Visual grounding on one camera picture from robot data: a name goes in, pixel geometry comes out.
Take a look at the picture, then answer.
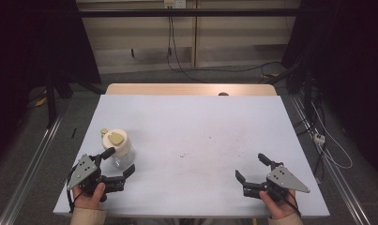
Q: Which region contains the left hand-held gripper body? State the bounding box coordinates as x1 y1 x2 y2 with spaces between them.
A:
67 154 127 203

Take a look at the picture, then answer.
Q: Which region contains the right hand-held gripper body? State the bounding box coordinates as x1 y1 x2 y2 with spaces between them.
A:
242 160 311 202

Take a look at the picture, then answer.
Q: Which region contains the person's right hand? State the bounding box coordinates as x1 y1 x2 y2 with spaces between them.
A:
259 188 299 220

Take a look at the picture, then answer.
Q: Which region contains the person's left hand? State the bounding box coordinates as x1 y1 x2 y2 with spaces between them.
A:
72 183 107 210

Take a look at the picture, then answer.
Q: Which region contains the white table cover sheet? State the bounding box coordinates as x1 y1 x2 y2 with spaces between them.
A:
53 94 331 218

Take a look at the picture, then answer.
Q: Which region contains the black metal stand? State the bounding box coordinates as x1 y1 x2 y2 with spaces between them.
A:
44 69 106 129

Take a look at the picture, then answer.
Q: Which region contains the wooden table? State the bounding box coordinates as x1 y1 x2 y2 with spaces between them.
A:
105 82 278 97

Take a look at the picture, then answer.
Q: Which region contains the black curtain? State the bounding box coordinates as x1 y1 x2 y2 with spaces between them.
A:
281 0 378 173
0 0 102 170

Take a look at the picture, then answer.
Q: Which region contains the black horizontal bar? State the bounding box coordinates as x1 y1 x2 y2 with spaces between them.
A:
78 7 301 18

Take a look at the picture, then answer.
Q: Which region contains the right hand-held gripper cable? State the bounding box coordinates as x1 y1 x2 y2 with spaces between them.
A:
279 187 303 218

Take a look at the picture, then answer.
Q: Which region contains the hand-held gripper cable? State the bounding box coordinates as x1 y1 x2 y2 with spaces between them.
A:
279 187 303 218
65 165 84 214

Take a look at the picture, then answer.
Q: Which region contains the left hand-held gripper cable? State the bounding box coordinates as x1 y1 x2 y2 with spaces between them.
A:
65 165 84 214

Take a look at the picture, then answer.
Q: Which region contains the aluminium floor rail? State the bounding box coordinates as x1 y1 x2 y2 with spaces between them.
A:
290 94 372 225
0 114 65 225

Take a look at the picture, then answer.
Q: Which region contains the white cable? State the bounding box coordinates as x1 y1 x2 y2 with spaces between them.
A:
310 102 354 171

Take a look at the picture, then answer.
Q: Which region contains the black hanging cable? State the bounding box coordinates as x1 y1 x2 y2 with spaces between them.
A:
166 7 283 83

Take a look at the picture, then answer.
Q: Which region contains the wooden wall post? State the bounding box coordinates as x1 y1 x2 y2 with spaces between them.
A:
191 0 200 68

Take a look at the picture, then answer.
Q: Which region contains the white wall outlet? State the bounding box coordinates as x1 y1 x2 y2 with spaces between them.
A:
163 0 188 9

